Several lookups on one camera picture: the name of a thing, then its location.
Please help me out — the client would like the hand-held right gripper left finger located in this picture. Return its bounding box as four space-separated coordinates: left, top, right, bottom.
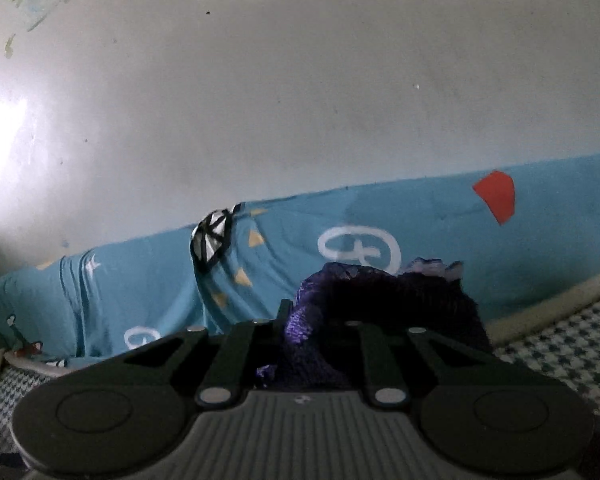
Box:
95 300 296 408

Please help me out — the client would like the teal printed bed bumper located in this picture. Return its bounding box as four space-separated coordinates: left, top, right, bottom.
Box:
0 150 600 371

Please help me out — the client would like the purple patterned shirt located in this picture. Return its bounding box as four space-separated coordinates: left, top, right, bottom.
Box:
255 257 493 393

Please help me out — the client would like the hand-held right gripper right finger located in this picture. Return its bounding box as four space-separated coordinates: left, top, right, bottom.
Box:
330 320 531 408

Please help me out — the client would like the houndstooth bed mat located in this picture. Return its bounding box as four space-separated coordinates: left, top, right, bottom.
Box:
0 270 600 456

